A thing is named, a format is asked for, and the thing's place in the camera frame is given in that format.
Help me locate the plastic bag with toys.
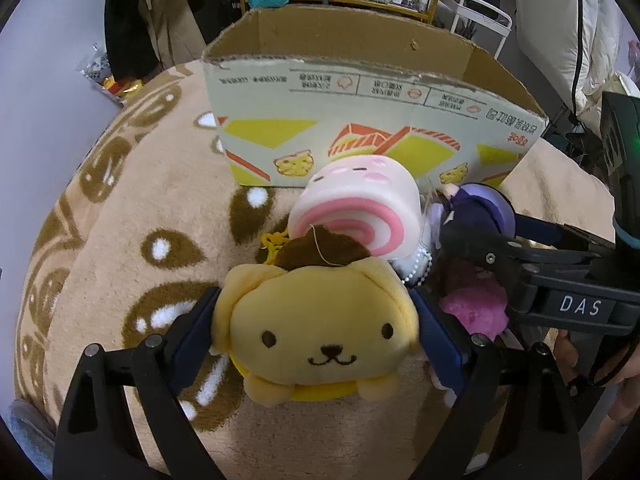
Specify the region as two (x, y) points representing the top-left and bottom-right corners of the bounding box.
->
(76, 44), (142, 105)

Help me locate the white folded mattress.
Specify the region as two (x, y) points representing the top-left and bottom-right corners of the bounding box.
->
(515, 0), (639, 133)

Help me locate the purple haired doll plush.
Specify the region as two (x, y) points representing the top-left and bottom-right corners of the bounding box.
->
(421, 183), (515, 248)

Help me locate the white rolling cart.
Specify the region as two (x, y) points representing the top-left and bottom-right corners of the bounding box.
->
(439, 0), (513, 60)

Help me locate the open cardboard box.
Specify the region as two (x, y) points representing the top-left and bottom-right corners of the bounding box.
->
(202, 4), (548, 188)

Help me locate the beige brown patterned blanket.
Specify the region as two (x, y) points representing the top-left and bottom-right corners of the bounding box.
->
(13, 62), (616, 480)

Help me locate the pink plush toy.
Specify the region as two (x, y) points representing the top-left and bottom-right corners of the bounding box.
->
(440, 278), (509, 340)

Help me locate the person's hand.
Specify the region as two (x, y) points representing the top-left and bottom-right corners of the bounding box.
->
(553, 330), (639, 479)

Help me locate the yellow dog plush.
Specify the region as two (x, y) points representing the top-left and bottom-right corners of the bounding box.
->
(212, 257), (420, 408)

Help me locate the pink swirl roll plush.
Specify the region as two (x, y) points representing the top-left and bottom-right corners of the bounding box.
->
(288, 155), (422, 260)

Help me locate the beige hanging coat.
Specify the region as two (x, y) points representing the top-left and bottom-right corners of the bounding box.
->
(139, 0), (205, 68)

